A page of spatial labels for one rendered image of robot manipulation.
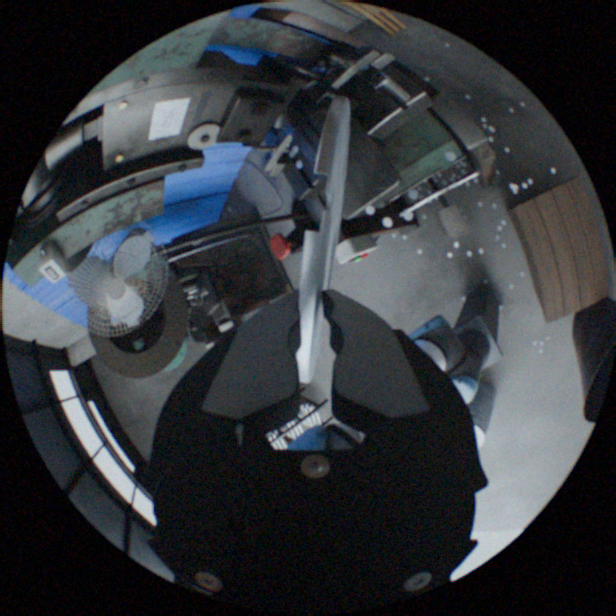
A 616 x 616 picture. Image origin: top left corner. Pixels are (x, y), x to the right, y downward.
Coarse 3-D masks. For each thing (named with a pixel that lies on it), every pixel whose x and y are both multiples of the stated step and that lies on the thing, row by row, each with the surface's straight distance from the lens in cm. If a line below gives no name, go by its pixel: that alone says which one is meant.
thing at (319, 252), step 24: (336, 120) 12; (336, 144) 11; (336, 168) 11; (336, 192) 13; (336, 216) 29; (312, 240) 9; (336, 240) 30; (312, 264) 9; (312, 288) 9; (312, 312) 10; (312, 336) 11; (312, 360) 15
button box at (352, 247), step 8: (352, 240) 63; (360, 240) 66; (368, 240) 69; (376, 240) 86; (344, 248) 63; (352, 248) 62; (360, 248) 64; (368, 248) 67; (336, 256) 66; (344, 256) 64; (352, 256) 62
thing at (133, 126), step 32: (128, 96) 33; (160, 96) 34; (192, 96) 35; (224, 96) 37; (256, 96) 36; (128, 128) 36; (160, 128) 37; (192, 128) 38; (224, 128) 37; (256, 128) 39; (128, 160) 40
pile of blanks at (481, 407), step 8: (480, 384) 144; (480, 392) 138; (488, 392) 143; (472, 400) 133; (480, 400) 136; (488, 400) 139; (472, 408) 129; (480, 408) 131; (488, 408) 136; (472, 416) 126; (480, 416) 128; (488, 416) 134; (480, 424) 126; (488, 424) 136
